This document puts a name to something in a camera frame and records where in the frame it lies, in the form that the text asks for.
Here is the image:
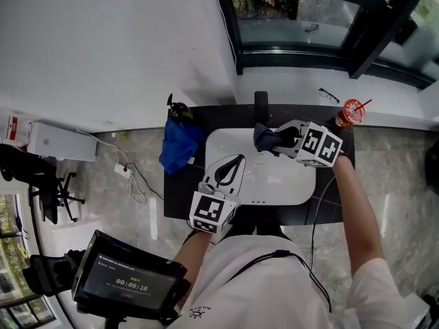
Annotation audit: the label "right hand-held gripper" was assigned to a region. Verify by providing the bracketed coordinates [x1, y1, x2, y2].
[273, 119, 345, 168]

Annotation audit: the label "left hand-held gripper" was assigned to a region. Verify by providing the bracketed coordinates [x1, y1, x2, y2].
[189, 153, 247, 236]

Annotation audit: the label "dark grey cloth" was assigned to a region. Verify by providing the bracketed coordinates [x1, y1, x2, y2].
[253, 122, 285, 157]

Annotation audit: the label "black faucet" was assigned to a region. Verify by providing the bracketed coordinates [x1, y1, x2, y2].
[254, 90, 272, 130]

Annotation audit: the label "person's left forearm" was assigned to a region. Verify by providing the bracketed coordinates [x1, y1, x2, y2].
[171, 230, 212, 313]

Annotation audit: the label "person's right forearm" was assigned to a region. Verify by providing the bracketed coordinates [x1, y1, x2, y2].
[331, 154, 385, 263]

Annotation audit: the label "blue cloth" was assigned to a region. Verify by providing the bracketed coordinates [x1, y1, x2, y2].
[158, 118, 206, 175]

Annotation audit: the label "white sink basin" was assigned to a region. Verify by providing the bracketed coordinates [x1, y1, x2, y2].
[204, 127, 317, 206]

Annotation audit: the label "black eyeglasses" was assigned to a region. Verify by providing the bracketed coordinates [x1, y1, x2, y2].
[318, 87, 341, 105]

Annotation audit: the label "red drink cup with straw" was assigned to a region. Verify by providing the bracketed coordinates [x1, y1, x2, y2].
[334, 97, 373, 127]

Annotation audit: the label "green soap pump bottle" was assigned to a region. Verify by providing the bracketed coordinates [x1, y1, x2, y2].
[166, 93, 194, 125]

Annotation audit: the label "dark wooden vanity cabinet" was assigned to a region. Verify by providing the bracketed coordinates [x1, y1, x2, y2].
[163, 104, 356, 226]

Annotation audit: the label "white power strip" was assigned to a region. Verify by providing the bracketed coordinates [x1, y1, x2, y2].
[114, 162, 133, 179]

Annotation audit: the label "dark framed window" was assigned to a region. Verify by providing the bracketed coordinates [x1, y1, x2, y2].
[0, 193, 56, 329]
[211, 0, 439, 90]

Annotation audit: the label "person's white shirt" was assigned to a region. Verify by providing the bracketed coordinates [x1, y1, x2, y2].
[167, 235, 426, 329]

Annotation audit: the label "black chest-mounted monitor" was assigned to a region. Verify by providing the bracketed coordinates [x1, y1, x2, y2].
[71, 230, 191, 321]

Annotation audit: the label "white box appliance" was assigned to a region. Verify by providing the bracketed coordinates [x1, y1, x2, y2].
[26, 121, 99, 163]

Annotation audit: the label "black mesh office chair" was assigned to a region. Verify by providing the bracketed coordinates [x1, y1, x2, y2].
[22, 249, 86, 297]

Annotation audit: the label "black power cable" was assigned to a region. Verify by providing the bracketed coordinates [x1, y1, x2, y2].
[125, 162, 165, 201]

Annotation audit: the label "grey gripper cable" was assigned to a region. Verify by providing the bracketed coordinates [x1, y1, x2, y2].
[310, 175, 339, 270]

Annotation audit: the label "black monitor cable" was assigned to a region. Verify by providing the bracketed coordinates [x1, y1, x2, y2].
[226, 249, 333, 313]

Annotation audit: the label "white power cable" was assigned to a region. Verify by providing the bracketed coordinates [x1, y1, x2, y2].
[77, 130, 147, 204]

